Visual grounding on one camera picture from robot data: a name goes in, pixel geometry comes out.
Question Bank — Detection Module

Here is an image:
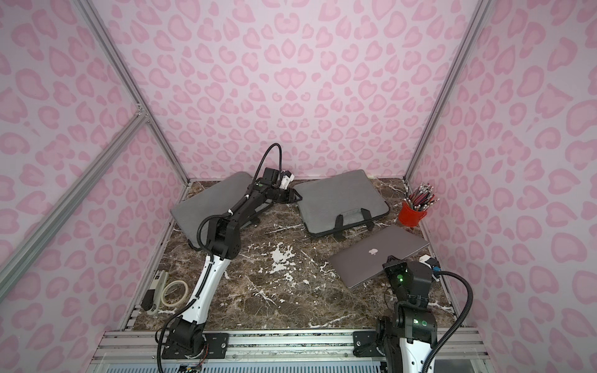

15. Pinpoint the black laptop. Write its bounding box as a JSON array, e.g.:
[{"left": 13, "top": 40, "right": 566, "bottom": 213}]
[{"left": 329, "top": 226, "right": 429, "bottom": 288}]

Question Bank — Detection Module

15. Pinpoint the bundle of pens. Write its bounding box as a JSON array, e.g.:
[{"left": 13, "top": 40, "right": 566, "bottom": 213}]
[{"left": 404, "top": 183, "right": 438, "bottom": 212}]

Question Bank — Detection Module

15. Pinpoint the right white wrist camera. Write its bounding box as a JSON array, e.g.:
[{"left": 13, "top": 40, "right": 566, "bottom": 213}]
[{"left": 419, "top": 255, "right": 441, "bottom": 282}]

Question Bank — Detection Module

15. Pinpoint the red pen cup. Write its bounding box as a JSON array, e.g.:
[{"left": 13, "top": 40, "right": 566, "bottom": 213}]
[{"left": 397, "top": 201, "right": 427, "bottom": 228}]

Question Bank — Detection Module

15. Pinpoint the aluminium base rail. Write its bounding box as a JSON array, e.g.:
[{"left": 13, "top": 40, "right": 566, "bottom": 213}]
[{"left": 92, "top": 327, "right": 492, "bottom": 371}]

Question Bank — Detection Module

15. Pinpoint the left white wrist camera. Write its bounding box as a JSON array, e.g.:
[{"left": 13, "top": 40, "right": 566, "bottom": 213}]
[{"left": 279, "top": 170, "right": 295, "bottom": 190}]

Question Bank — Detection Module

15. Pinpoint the left black corrugated cable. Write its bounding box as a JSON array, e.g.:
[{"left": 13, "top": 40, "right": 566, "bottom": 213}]
[{"left": 155, "top": 142, "right": 284, "bottom": 373}]

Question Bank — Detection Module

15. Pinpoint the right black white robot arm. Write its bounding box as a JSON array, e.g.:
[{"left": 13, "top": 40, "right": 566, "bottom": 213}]
[{"left": 377, "top": 256, "right": 438, "bottom": 372}]

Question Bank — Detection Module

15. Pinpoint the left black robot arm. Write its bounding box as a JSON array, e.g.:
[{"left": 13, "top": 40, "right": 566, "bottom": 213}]
[{"left": 156, "top": 168, "right": 302, "bottom": 361}]

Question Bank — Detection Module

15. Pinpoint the grey laptop bag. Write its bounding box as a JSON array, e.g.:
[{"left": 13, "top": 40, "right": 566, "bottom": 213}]
[
  {"left": 295, "top": 169, "right": 390, "bottom": 239},
  {"left": 171, "top": 169, "right": 280, "bottom": 259}
]

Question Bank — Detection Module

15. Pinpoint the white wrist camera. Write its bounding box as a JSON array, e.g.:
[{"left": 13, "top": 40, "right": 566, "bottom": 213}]
[
  {"left": 279, "top": 170, "right": 295, "bottom": 190},
  {"left": 419, "top": 255, "right": 441, "bottom": 282}
]

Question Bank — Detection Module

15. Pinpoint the white coiled cable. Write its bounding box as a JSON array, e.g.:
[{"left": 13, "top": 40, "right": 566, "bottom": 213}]
[{"left": 160, "top": 279, "right": 190, "bottom": 309}]

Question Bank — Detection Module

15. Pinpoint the beige power strip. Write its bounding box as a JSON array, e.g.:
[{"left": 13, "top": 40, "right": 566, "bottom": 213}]
[{"left": 141, "top": 270, "right": 169, "bottom": 315}]

